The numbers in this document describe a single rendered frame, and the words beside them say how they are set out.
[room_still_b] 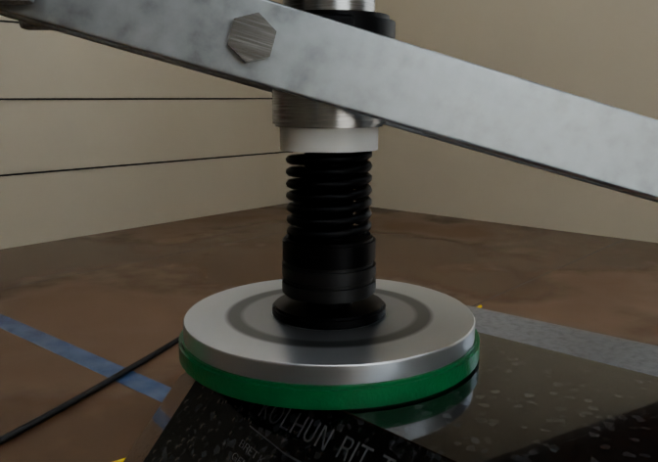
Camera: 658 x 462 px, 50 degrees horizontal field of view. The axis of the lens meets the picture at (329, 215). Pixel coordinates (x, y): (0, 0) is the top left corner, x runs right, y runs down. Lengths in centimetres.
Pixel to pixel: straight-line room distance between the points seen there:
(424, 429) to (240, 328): 15
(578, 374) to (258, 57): 30
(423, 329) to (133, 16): 27
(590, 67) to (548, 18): 50
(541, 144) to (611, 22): 503
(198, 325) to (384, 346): 13
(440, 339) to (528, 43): 530
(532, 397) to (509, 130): 17
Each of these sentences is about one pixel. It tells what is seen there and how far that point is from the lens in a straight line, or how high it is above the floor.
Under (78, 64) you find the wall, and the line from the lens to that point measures 543.
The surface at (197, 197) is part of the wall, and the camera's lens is 606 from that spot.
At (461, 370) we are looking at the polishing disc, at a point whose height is 83.
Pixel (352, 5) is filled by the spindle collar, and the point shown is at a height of 107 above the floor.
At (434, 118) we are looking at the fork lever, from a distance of 46.
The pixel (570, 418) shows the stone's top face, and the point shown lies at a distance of 45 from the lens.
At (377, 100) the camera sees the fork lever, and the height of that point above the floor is 101.
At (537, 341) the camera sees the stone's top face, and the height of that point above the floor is 82.
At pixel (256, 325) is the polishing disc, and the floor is 85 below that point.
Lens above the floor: 101
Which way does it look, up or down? 10 degrees down
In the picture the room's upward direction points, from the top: straight up
